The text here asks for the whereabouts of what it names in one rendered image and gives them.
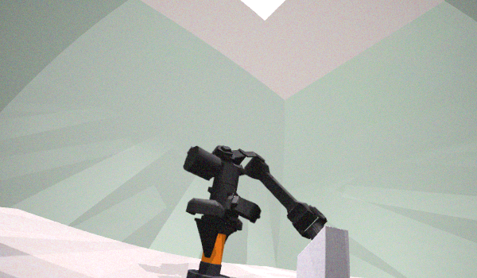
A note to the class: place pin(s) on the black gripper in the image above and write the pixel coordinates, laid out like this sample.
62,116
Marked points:
215,219

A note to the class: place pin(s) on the orange knob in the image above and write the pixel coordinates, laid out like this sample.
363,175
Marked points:
216,256

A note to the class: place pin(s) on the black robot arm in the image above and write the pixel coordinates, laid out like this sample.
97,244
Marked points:
225,165

